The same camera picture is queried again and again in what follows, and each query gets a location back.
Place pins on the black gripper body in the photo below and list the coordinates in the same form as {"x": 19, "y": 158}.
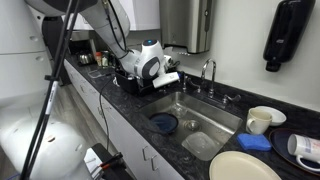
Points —
{"x": 171, "y": 64}

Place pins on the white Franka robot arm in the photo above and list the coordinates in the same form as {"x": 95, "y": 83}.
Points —
{"x": 106, "y": 23}

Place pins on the chrome sink faucet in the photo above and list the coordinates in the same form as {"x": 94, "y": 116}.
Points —
{"x": 208, "y": 76}

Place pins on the black dish rack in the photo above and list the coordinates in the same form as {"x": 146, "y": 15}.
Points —
{"x": 128, "y": 83}

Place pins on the stainless steel sink basin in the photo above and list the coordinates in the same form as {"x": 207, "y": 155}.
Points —
{"x": 213, "y": 111}

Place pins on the metal sink drain strainer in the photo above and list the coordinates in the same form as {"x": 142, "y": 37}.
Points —
{"x": 192, "y": 125}

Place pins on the chrome side sprayer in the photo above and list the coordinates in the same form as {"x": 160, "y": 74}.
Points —
{"x": 183, "y": 83}

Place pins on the stainless paper towel dispenser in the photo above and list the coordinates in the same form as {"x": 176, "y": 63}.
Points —
{"x": 185, "y": 23}

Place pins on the clear glass bowl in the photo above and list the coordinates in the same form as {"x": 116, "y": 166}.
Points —
{"x": 180, "y": 110}

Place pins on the small dark blue plate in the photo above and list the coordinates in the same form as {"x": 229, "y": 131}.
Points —
{"x": 164, "y": 123}

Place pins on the red capped bottle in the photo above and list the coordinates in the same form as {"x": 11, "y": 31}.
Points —
{"x": 98, "y": 60}

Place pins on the clear plastic tray blue writing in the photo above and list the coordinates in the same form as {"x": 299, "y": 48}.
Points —
{"x": 98, "y": 73}

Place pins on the metal kettle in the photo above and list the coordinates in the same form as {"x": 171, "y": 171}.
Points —
{"x": 85, "y": 59}

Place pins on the white base cabinet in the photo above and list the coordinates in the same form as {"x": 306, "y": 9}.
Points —
{"x": 130, "y": 140}

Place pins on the clear plastic food container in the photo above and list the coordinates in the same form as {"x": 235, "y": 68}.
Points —
{"x": 201, "y": 146}

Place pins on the cream mug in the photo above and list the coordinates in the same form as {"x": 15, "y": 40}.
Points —
{"x": 258, "y": 121}

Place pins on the black tripod pole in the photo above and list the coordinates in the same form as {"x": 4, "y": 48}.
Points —
{"x": 50, "y": 96}
{"x": 61, "y": 63}

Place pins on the blue sponge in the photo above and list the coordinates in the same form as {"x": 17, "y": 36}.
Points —
{"x": 254, "y": 142}

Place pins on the orange black clamp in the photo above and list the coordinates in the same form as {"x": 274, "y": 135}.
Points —
{"x": 111, "y": 161}

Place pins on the white shallow bowl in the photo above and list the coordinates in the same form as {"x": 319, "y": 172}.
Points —
{"x": 278, "y": 116}

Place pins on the black soap dispenser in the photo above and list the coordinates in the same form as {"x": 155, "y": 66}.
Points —
{"x": 288, "y": 30}

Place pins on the cream round plate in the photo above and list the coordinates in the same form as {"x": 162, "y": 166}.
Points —
{"x": 241, "y": 166}

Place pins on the large dark blue plate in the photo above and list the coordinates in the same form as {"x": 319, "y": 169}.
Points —
{"x": 280, "y": 150}

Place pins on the white printed mug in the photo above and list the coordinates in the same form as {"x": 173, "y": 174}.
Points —
{"x": 305, "y": 148}

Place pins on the white wall cabinet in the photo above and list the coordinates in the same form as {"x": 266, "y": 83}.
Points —
{"x": 143, "y": 15}

